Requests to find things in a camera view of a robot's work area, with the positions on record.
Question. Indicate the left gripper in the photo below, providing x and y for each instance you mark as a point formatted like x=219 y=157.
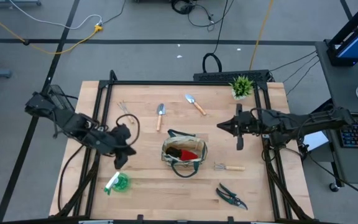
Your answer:
x=118 y=135

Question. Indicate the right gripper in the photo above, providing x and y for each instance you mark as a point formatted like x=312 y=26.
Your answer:
x=247 y=124

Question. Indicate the green spray bottle white trigger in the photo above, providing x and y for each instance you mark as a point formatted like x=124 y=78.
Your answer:
x=121 y=183

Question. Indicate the beige green gardening tote bag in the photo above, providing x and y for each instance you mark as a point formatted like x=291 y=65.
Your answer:
x=169 y=144

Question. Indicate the red black gardening gloves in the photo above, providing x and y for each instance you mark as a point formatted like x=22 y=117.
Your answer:
x=188 y=155

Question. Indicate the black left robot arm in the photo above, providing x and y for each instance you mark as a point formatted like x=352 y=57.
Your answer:
x=70 y=123

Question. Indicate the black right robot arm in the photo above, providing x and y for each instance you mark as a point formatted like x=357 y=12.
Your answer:
x=322 y=119

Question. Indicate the green plant in white pot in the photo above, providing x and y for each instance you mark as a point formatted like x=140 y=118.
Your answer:
x=242 y=87

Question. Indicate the white paper sheet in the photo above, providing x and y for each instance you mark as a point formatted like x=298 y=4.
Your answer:
x=317 y=140

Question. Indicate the black mesh box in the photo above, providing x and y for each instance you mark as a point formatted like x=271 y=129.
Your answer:
x=57 y=95

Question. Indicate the grey side desk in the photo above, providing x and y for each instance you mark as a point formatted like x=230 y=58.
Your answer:
x=343 y=87

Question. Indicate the black desk caster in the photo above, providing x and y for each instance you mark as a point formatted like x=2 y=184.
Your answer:
x=333 y=187

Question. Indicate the black aluminium table frame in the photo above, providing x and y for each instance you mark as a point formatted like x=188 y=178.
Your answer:
x=182 y=83

